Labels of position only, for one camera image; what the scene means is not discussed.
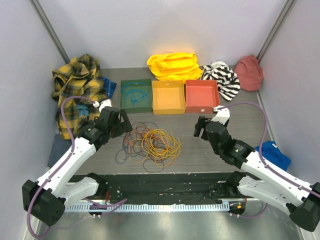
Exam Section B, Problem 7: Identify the green plastic bin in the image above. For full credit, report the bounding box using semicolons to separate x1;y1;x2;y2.
120;78;153;114

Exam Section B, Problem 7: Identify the yellow plastic bin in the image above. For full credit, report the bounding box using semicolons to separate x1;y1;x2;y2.
152;80;186;115

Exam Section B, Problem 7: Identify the blue cable in bin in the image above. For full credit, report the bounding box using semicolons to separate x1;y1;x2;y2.
121;82;148;106

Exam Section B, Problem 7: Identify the tangled dark cables pile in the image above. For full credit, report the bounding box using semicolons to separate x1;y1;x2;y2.
115;121;173;174

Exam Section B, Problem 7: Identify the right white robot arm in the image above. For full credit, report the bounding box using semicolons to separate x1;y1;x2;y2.
193;116;320;232

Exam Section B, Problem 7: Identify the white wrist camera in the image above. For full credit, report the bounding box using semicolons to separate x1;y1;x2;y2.
92;99;112;113
211;105;230;127

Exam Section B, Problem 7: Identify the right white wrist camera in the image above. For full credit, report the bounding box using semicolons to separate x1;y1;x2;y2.
211;105;230;127

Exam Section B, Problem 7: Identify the grey blue folded cloth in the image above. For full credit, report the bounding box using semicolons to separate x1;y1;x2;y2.
47;133;72;168

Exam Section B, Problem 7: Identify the red plastic bin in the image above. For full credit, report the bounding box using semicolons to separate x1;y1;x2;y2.
185;80;220;114

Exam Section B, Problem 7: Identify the yellow cloth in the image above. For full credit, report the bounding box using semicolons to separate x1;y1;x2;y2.
146;52;203;83

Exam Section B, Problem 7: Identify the blue cloth right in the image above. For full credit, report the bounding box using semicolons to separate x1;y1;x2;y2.
262;141;292;171

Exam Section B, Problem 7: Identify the white slotted cable duct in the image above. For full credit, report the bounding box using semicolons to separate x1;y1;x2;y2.
65;201;230;214

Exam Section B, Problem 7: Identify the yellow plaid shirt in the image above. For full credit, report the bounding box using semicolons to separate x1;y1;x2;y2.
51;54;107;140

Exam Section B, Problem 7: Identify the black base mat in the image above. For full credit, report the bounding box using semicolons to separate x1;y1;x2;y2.
66;171;266;205

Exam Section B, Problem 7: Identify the blue checked cloth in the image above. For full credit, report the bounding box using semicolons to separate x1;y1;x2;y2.
102;76;117;99

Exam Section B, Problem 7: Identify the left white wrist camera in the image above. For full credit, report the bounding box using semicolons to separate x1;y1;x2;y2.
92;99;112;113

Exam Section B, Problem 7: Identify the black white striped cloth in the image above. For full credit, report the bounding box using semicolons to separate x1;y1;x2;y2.
200;61;241;102

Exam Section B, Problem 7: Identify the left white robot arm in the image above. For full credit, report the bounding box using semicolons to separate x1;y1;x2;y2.
22;106;133;227

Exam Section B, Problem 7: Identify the pink red cloth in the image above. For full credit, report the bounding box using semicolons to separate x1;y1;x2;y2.
234;54;264;92

